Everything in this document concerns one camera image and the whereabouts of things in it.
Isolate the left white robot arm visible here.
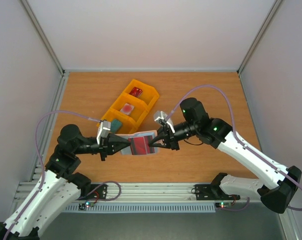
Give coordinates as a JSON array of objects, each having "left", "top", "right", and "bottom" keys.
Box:
[{"left": 0, "top": 124, "right": 130, "bottom": 240}]

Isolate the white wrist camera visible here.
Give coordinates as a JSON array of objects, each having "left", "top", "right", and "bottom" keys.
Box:
[
  {"left": 96, "top": 120, "right": 111, "bottom": 145},
  {"left": 153, "top": 110, "right": 175, "bottom": 133}
]

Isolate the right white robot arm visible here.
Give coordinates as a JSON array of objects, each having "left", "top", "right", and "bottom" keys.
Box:
[{"left": 149, "top": 97, "right": 302, "bottom": 214}]

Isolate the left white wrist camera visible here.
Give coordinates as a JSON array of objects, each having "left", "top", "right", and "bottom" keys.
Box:
[{"left": 96, "top": 120, "right": 111, "bottom": 145}]

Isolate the right small circuit board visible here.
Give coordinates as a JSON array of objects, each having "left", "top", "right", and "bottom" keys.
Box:
[{"left": 215, "top": 202, "right": 233, "bottom": 209}]

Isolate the aluminium front rail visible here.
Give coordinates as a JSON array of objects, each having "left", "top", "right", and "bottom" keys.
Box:
[{"left": 13, "top": 181, "right": 247, "bottom": 203}]

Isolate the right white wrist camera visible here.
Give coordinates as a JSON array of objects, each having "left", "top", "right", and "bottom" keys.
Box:
[{"left": 153, "top": 110, "right": 175, "bottom": 133}]

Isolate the grey slotted cable duct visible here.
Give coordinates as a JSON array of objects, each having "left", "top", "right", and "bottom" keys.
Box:
[{"left": 64, "top": 202, "right": 216, "bottom": 214}]

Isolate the red card stack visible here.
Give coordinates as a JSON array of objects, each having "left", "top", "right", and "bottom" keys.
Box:
[{"left": 129, "top": 87, "right": 143, "bottom": 98}]

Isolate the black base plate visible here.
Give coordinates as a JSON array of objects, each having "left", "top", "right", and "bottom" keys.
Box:
[
  {"left": 193, "top": 184, "right": 241, "bottom": 201},
  {"left": 78, "top": 184, "right": 108, "bottom": 201}
]

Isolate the small circuit board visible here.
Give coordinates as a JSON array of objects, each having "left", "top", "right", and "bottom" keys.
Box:
[
  {"left": 78, "top": 202, "right": 94, "bottom": 211},
  {"left": 215, "top": 202, "right": 233, "bottom": 209}
]

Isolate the left small circuit board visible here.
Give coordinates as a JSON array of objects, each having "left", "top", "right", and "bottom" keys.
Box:
[{"left": 78, "top": 202, "right": 94, "bottom": 211}]

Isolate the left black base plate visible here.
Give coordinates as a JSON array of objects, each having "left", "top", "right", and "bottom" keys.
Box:
[{"left": 78, "top": 184, "right": 108, "bottom": 201}]

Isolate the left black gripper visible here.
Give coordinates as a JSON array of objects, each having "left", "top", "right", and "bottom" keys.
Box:
[{"left": 74, "top": 132, "right": 131, "bottom": 161}]

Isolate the teal VIP card stack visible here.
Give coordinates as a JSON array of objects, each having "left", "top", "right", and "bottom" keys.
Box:
[{"left": 110, "top": 118, "right": 122, "bottom": 134}]

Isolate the yellow three-compartment bin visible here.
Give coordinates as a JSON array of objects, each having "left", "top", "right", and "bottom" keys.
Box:
[{"left": 101, "top": 79, "right": 160, "bottom": 134}]

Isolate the pink circle card stack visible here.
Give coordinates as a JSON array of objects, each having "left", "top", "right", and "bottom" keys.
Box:
[{"left": 120, "top": 103, "right": 134, "bottom": 116}]

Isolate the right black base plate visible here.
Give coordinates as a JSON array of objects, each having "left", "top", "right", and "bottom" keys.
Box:
[{"left": 193, "top": 184, "right": 241, "bottom": 201}]

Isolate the red credit card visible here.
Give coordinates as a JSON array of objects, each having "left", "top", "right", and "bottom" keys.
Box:
[{"left": 128, "top": 135, "right": 155, "bottom": 156}]

